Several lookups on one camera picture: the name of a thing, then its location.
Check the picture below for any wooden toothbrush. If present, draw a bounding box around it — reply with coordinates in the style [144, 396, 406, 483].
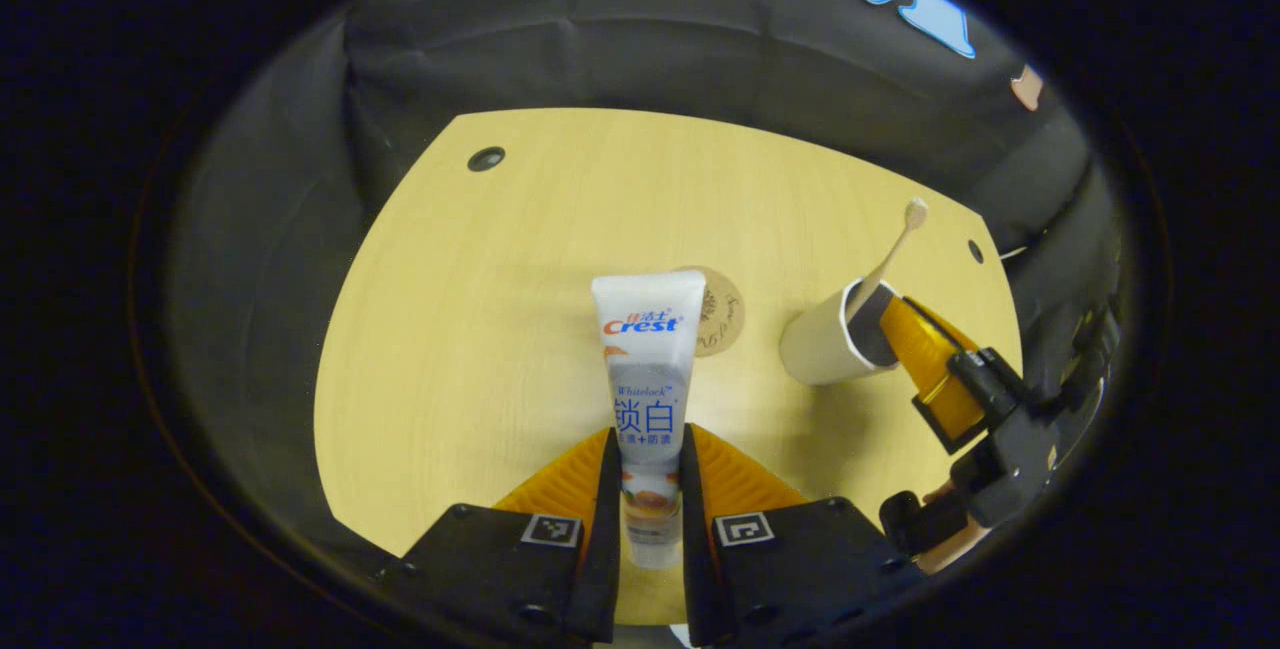
[845, 197, 929, 325]

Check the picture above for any light wooden desktop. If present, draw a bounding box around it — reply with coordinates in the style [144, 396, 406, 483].
[313, 107, 1023, 625]

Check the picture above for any white cup with wooden handle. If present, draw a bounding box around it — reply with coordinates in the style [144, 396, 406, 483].
[779, 277, 901, 387]

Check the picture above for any white toothpaste tube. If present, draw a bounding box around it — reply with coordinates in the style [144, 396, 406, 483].
[591, 270, 707, 570]

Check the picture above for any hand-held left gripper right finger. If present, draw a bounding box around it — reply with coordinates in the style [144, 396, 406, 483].
[680, 424, 926, 648]

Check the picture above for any black backdrop cloth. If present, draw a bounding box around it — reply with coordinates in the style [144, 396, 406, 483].
[165, 0, 1123, 580]

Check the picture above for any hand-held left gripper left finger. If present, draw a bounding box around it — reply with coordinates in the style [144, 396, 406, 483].
[375, 427, 623, 645]

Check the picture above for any round cork coaster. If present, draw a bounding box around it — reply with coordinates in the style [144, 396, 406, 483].
[678, 266, 746, 358]

